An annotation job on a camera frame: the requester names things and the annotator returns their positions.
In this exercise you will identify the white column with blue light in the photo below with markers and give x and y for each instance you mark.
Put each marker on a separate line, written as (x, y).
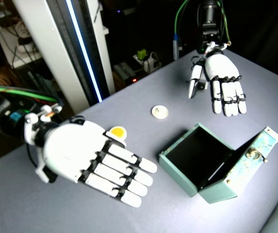
(61, 48)

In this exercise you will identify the grey table cloth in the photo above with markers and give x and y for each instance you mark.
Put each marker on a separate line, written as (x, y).
(153, 213)

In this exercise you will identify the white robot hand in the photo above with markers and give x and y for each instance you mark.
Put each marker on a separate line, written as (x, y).
(66, 150)
(220, 66)

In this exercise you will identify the toy fried egg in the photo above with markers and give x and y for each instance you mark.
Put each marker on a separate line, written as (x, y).
(117, 132)

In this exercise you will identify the teal metal box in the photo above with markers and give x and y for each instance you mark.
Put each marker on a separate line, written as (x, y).
(178, 173)

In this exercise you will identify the white round disc toy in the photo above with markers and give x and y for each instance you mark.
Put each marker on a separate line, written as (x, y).
(160, 112)

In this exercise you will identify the white power strip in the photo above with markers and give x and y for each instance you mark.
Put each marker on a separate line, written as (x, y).
(148, 60)

